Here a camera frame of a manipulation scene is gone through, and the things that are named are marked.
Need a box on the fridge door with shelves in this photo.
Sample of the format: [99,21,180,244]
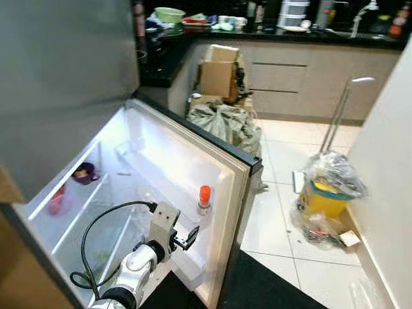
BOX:
[116,95,264,309]

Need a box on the grey fridge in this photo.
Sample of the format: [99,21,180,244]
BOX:
[0,0,213,309]

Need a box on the small orange-capped bottle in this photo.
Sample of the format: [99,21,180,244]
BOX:
[198,185,212,216]

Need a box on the grey green sack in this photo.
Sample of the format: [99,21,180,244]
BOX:
[187,100,263,158]

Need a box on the purple cup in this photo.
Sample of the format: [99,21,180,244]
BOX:
[71,162,100,186]

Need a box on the pink container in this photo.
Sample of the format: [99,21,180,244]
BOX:
[47,187,68,216]

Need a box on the yellow bin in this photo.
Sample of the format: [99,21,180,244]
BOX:
[303,180,355,220]

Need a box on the clear plastic bag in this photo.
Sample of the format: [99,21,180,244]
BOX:
[290,151,369,250]

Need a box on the small white brown box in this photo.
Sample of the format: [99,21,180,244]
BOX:
[340,230,361,248]

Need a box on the brown wooden cabinet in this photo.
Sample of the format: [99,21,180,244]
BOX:
[0,164,84,309]

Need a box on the brown cardboard box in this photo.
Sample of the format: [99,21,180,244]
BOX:
[196,44,248,107]

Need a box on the beige kitchen drawer cabinet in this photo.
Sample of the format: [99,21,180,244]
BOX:
[169,40,403,124]

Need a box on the green bowl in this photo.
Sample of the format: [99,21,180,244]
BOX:
[154,6,186,24]

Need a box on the white stacked steamer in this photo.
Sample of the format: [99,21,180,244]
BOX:
[278,0,308,30]

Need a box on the steel faucet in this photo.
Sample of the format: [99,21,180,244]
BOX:
[351,2,379,38]

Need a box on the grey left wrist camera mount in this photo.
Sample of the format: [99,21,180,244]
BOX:
[149,201,182,249]

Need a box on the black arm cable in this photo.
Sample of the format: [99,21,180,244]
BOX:
[70,201,158,300]

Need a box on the steel tube handle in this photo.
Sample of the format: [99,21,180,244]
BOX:
[319,77,376,155]

